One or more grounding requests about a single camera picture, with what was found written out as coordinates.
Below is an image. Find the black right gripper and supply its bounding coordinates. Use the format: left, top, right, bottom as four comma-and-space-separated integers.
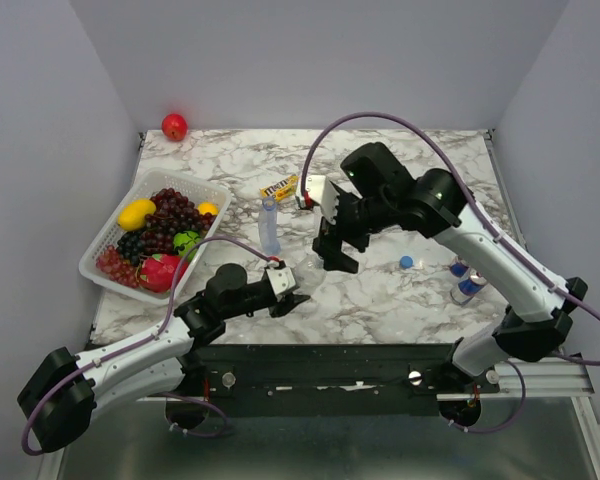
311, 184, 395, 275

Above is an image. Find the large clear plastic bottle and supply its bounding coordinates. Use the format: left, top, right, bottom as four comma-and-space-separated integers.
289, 254, 326, 300

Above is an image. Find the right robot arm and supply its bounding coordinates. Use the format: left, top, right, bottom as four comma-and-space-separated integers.
301, 142, 587, 392

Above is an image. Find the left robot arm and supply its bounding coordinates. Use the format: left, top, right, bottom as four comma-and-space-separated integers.
17, 263, 309, 456

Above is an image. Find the blue tinted plastic bottle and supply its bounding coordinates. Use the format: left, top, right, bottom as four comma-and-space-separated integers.
258, 197, 281, 256

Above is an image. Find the plain blue bottle cap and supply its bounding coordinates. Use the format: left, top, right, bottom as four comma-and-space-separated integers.
399, 256, 414, 269

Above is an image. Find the yellow m&m candy packet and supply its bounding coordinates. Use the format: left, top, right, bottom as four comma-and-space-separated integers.
259, 175, 299, 202

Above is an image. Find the green toy fruit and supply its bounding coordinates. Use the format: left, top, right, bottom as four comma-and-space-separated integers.
173, 230, 201, 262

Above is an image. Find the red bull can rear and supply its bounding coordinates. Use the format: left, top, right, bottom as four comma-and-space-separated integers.
449, 256, 470, 278

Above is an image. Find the red bull can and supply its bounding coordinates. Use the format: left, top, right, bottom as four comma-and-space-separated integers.
450, 269, 488, 305
449, 256, 470, 278

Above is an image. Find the pink dragon fruit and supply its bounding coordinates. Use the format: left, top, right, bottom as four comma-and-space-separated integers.
136, 254, 182, 294

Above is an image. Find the red bull can front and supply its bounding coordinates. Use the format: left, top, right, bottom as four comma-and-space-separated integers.
450, 269, 488, 305

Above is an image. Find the white plastic basket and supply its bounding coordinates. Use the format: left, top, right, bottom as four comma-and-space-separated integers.
79, 168, 232, 306

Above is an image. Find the dark red grape bunch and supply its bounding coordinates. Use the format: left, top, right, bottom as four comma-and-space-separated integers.
143, 188, 217, 256

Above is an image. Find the dark blue grape bunch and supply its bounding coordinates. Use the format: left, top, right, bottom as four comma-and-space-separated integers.
116, 229, 147, 267

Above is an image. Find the yellow mango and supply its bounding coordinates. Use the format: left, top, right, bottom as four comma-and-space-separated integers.
117, 198, 157, 231

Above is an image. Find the light red grape bunch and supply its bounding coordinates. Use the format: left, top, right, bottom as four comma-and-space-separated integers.
96, 245, 139, 289

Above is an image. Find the red apple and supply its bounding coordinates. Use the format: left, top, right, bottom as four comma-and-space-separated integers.
161, 113, 188, 142

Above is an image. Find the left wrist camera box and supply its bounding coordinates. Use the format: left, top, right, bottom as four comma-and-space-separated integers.
265, 257, 299, 299

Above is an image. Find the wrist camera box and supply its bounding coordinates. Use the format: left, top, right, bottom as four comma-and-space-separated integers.
265, 257, 299, 299
295, 175, 340, 225

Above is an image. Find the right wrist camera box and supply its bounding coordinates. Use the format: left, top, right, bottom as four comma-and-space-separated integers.
295, 175, 340, 225

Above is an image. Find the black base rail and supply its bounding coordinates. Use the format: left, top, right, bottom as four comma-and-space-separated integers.
166, 344, 499, 418

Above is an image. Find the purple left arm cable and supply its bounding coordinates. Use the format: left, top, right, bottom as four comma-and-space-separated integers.
20, 235, 281, 456

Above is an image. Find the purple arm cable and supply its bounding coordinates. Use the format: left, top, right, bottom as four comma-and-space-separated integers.
20, 235, 281, 456
299, 111, 600, 434

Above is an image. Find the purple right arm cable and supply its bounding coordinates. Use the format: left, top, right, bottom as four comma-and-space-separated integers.
299, 111, 600, 434

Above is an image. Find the aluminium frame rail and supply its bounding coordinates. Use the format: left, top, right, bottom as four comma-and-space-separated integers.
432, 130, 593, 398

